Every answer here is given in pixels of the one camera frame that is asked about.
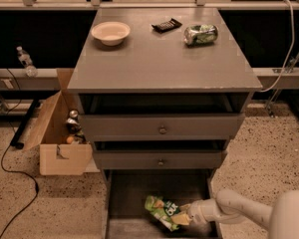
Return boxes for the crushed green soda can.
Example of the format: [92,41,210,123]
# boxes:
[184,24,218,46]

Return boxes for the black floor cable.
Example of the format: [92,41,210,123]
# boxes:
[0,68,40,239]

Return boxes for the grey drawer cabinet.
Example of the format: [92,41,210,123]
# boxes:
[68,8,261,228]

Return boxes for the grey bottom drawer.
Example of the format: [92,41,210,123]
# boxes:
[104,169,222,239]

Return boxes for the black floor bar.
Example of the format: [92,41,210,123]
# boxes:
[10,99,39,149]

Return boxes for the grey top drawer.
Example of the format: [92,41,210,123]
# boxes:
[79,114,244,141]

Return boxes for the grey drawer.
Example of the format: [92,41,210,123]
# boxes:
[94,150,227,169]
[104,169,222,239]
[79,114,244,141]

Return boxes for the dark items in box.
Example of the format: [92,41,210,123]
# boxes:
[66,110,86,144]

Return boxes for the white hanging cable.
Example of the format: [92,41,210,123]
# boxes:
[258,0,297,94]

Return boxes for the green rice chip bag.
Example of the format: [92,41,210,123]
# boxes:
[145,195,180,231]

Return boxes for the white bowl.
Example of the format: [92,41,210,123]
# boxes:
[91,22,131,46]

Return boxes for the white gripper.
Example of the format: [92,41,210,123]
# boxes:
[171,199,222,225]

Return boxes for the clear plastic water bottle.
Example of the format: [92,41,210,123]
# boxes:
[16,46,38,78]

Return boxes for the black chocolate bar wrapper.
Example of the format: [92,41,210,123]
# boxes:
[152,18,182,34]

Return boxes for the grey middle drawer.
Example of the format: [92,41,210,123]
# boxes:
[94,150,227,169]

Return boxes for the cardboard box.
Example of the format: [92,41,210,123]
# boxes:
[24,69,98,175]

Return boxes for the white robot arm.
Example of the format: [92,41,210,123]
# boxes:
[171,189,299,239]

